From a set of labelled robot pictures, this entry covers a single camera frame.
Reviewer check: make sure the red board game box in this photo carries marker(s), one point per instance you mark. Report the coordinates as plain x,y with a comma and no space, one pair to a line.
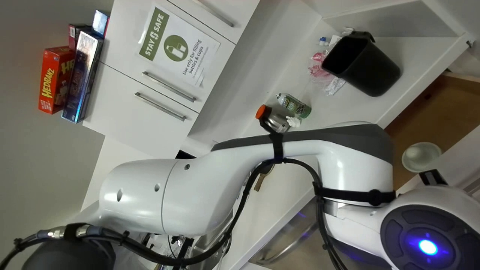
52,80

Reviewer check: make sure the white cabinet door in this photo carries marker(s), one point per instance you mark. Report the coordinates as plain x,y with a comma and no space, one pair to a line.
123,45
240,11
120,112

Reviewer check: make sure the small bottle with blue cap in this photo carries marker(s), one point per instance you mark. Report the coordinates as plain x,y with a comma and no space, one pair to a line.
322,41

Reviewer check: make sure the stainless steel sink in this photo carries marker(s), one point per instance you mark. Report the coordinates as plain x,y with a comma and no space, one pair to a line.
288,236

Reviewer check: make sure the black plastic bin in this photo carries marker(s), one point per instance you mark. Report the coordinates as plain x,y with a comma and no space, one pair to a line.
365,67

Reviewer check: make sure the small blue game box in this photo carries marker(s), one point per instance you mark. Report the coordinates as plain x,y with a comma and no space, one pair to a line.
100,22

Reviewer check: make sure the green and white paper sign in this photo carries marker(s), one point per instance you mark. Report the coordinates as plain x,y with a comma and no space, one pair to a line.
176,48

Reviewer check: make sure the crumpled white tissue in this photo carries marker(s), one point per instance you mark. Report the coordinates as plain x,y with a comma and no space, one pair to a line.
294,121

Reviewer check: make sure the pink packets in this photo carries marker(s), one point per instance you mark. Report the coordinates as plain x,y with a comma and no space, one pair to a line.
318,67

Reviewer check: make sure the white bowl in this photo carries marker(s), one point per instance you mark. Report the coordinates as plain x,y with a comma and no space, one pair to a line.
420,155

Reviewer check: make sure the white wall cabinet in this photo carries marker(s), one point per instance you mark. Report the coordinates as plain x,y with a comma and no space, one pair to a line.
123,123

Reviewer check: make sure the large blue board game box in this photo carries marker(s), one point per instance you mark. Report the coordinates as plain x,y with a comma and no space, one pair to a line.
81,78

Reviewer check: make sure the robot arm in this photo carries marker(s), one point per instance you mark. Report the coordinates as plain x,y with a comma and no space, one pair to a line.
210,187

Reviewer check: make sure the dark red game box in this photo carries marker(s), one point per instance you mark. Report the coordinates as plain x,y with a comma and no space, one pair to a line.
73,32

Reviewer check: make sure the white plastic packet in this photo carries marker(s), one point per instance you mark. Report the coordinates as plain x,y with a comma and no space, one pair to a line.
335,86

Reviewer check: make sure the green drink can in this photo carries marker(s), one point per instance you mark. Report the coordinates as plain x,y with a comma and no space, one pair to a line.
295,105

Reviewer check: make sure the silver bottle with orange cap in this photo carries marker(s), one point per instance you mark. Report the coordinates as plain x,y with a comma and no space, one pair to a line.
273,119

